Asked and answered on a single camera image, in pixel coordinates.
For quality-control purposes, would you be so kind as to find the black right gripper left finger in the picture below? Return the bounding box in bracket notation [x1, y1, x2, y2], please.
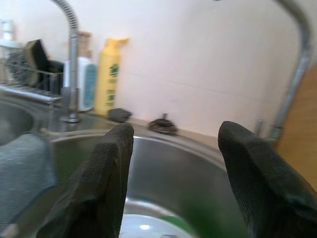
[37, 123, 135, 238]

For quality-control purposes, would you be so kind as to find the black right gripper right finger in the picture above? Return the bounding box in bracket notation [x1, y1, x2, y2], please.
[217, 120, 317, 238]

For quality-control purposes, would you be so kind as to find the round wooden cutting board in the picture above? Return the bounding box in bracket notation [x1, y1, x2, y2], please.
[276, 63, 317, 192]

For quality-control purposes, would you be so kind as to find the small black pad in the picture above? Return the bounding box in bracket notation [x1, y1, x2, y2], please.
[108, 108, 132, 123]

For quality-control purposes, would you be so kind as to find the white patterned plate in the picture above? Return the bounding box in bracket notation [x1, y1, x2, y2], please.
[120, 213, 198, 238]

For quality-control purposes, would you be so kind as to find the stainless steel double sink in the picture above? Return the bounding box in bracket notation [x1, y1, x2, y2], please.
[0, 84, 250, 238]

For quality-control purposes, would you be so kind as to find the grey dishcloth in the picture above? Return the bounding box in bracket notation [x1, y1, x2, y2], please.
[0, 133, 57, 225]

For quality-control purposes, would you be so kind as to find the black sink strainer plug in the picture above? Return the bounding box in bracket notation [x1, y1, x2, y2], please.
[148, 113, 179, 137]

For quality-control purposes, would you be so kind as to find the white bottle with blue label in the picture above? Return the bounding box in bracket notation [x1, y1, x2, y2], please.
[63, 56, 98, 112]

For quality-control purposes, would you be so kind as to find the yellow detergent bottle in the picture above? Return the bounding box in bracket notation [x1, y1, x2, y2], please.
[95, 37, 130, 118]

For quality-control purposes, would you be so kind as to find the black scouring sponge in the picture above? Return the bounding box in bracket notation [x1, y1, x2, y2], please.
[39, 59, 65, 95]

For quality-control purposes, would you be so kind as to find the silver gooseneck spring faucet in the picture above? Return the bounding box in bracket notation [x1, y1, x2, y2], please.
[49, 0, 83, 123]

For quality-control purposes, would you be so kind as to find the slim silver tap pipe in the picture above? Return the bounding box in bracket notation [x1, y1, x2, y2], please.
[214, 0, 313, 141]

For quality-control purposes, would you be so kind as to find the steel wool scourer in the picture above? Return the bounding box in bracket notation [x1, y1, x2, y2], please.
[5, 51, 28, 83]

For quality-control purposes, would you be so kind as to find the brown and black sponge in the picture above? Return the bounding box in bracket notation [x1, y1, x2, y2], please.
[23, 39, 51, 75]

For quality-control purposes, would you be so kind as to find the chrome wire sponge rack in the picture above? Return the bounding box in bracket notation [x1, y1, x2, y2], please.
[0, 68, 64, 106]

